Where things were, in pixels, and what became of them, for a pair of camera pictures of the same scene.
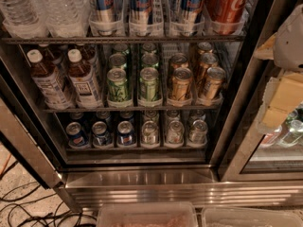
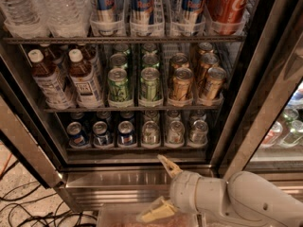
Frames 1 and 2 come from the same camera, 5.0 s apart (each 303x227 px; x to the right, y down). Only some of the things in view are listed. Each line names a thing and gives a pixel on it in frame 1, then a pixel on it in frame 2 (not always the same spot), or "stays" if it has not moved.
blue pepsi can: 125,132 stays
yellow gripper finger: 266,50 -> 172,169
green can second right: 150,60 stays
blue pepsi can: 100,136 stays
